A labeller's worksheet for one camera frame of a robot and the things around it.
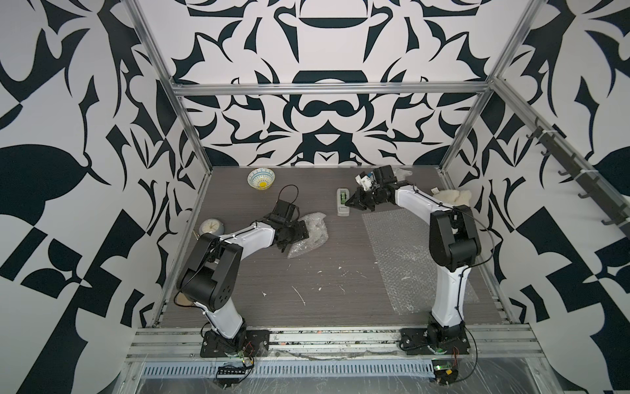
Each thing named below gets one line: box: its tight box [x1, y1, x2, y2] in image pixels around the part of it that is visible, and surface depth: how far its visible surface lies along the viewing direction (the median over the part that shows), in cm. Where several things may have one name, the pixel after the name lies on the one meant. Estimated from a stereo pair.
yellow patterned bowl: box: [246, 167, 276, 191], surface depth 114 cm
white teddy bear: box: [432, 189, 472, 207], surface depth 99 cm
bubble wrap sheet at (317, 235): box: [287, 211, 329, 259], surface depth 93 cm
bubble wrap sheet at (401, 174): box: [392, 167, 413, 182], surface depth 110 cm
